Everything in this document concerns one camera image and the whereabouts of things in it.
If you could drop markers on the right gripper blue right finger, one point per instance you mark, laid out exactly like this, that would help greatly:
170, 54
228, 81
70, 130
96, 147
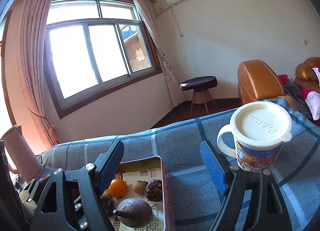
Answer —
217, 166

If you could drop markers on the pink electric kettle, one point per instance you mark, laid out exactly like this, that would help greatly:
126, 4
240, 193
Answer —
21, 154

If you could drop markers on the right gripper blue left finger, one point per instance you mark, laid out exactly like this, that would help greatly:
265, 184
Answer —
107, 164

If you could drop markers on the small tan longan fruit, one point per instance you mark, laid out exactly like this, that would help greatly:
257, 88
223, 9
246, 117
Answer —
139, 187

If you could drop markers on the small orange tangerine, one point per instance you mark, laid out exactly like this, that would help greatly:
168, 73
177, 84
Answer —
118, 188

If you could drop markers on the dark purple stool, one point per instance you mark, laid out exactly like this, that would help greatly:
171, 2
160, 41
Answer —
200, 87

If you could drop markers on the window with brown frame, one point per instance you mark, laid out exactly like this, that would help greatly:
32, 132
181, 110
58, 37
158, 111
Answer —
93, 48

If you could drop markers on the dark knobby round fruit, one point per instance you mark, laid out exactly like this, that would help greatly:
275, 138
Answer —
153, 191

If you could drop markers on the pink biscuit tin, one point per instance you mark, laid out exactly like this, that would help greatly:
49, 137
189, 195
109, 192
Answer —
149, 163

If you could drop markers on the pink curtain right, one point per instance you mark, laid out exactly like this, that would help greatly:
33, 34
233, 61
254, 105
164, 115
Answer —
146, 11

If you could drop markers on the pink floral pillow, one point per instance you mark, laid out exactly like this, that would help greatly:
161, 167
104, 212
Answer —
317, 73
312, 99

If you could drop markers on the orange leather armchair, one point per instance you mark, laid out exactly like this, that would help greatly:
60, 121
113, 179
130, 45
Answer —
257, 81

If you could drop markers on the pink curtain left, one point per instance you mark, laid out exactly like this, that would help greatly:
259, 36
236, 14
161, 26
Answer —
31, 33

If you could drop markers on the white cartoon mug with lid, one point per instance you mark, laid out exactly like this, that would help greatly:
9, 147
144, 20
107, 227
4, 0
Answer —
255, 135

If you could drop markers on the brown leather sofa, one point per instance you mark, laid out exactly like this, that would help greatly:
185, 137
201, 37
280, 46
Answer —
305, 76

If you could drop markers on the purple passion fruit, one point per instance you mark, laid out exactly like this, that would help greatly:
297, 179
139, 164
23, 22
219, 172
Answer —
134, 212

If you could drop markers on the paper liner in tin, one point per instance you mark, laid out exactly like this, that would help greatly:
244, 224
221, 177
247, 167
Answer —
157, 222

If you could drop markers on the pink curtain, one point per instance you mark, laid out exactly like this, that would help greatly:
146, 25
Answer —
31, 33
146, 11

